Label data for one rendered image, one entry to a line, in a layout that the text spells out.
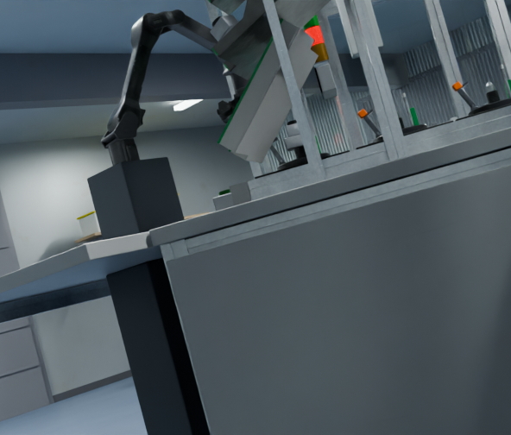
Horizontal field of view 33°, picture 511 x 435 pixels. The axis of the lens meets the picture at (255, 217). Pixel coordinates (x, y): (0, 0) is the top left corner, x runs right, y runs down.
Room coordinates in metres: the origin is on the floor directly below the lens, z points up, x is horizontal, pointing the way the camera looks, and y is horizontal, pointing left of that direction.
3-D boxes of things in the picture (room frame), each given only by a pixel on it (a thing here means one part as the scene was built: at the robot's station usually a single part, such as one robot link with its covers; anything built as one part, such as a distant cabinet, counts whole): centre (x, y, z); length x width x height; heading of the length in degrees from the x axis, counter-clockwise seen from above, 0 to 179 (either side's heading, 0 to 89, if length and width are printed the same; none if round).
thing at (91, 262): (1.99, 0.22, 0.84); 0.90 x 0.70 x 0.03; 136
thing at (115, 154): (2.02, 0.26, 1.09); 0.07 x 0.07 x 0.06; 46
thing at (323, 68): (2.40, -0.29, 1.29); 0.12 x 0.05 x 0.25; 174
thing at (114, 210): (2.02, 0.26, 0.96); 0.14 x 0.14 x 0.20; 46
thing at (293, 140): (2.22, -0.17, 1.06); 0.08 x 0.04 x 0.07; 84
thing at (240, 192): (2.51, -0.03, 0.91); 0.89 x 0.06 x 0.11; 174
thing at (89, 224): (10.08, 1.72, 1.83); 0.46 x 0.38 x 0.25; 136
